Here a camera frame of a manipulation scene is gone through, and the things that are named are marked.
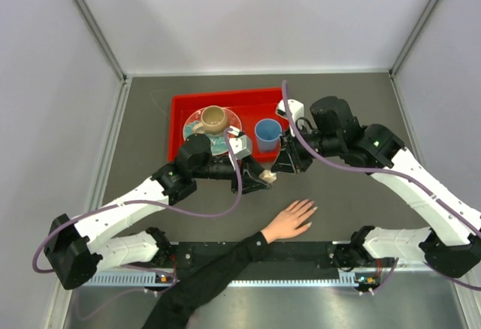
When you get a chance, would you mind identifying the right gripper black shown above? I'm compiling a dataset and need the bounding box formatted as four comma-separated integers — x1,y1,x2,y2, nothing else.
271,122,342,174

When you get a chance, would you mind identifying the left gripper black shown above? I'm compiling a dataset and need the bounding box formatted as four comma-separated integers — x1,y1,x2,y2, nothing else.
193,155,271,195

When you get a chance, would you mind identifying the nail polish bottle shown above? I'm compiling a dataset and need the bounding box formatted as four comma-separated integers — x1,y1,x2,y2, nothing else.
259,170,277,184

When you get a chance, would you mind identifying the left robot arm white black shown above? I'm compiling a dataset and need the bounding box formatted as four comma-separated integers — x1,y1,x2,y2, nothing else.
37,133,277,290

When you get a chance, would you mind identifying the black sleeved forearm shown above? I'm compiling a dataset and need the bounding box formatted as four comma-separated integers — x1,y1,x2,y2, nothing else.
143,232,268,329

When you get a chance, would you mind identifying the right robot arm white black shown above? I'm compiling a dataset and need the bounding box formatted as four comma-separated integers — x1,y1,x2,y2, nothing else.
272,96,480,279

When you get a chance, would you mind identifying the person's hand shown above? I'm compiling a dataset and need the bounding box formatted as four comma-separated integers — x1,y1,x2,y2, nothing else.
261,199,317,243

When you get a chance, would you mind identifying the blue plastic cup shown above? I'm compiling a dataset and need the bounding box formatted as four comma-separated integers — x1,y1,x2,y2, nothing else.
255,119,282,152

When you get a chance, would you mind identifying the floral ceramic plate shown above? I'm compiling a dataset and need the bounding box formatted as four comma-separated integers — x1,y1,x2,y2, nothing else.
183,107,242,156

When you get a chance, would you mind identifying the red plastic tray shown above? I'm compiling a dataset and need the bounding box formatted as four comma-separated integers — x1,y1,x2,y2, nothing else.
168,87,289,161

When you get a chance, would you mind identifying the beige ceramic mug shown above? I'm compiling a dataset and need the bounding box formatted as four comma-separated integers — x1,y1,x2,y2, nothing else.
192,105,228,135

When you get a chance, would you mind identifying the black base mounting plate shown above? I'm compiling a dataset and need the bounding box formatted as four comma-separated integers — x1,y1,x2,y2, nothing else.
171,241,355,269

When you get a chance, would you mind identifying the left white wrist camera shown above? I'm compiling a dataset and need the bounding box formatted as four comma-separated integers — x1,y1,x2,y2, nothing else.
228,126,253,161

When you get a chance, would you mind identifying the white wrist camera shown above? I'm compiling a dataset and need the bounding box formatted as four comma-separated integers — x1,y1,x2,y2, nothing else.
228,126,253,161
276,99,304,137

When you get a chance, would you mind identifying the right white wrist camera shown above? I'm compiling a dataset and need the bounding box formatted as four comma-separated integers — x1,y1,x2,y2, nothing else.
276,99,304,137

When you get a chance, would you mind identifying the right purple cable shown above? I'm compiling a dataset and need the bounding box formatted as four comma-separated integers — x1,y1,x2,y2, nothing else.
280,79,481,291

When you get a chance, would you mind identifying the grey slotted cable duct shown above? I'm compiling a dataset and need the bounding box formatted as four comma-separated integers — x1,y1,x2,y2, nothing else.
89,268,380,288

